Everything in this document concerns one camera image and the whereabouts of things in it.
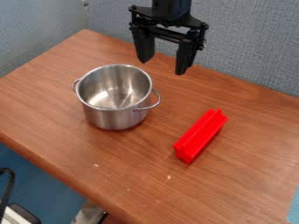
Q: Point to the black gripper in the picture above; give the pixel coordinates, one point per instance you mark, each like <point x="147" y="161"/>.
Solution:
<point x="168" y="22"/>

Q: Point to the red plastic block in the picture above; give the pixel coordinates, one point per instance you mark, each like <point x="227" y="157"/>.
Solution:
<point x="196" y="137"/>

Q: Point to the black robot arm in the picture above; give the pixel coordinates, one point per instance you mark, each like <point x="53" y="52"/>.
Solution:
<point x="167" y="20"/>

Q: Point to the stainless steel pot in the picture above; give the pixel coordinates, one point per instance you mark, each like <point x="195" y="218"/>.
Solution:
<point x="116" y="95"/>

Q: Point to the metal table leg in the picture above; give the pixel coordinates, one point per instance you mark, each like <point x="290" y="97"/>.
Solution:
<point x="89" y="214"/>

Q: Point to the black bag with handle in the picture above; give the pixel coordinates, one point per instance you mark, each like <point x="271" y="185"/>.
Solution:
<point x="12" y="213"/>

